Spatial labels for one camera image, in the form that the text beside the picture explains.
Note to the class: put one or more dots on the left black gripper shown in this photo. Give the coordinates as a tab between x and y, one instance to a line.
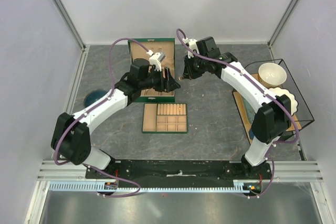
167	84

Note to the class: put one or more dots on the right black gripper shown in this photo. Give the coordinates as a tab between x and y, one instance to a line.
188	73

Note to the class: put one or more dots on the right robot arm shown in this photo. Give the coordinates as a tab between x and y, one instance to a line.
272	112

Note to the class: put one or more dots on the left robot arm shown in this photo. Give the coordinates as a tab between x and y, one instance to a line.
71	139

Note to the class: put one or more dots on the green jewelry box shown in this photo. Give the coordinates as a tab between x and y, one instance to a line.
165	45

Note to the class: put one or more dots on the blue ceramic bowl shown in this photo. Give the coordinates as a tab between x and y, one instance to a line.
93	96

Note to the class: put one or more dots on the cream round bowl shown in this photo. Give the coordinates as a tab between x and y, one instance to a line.
271	75

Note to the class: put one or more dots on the blue mug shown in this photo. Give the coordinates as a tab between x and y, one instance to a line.
251	134

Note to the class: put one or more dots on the white scalloped bowl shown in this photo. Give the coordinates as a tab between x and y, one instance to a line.
294	103

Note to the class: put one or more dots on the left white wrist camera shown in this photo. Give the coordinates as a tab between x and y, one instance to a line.
155	59

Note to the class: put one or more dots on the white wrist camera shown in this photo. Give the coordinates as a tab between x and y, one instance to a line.
155	59
191	43

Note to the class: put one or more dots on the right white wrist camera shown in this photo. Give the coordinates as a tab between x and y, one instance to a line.
191	43

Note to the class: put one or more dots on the slotted cable duct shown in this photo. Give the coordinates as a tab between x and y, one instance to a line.
103	187

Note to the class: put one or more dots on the black wire shelf rack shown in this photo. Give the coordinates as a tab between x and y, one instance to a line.
303	117

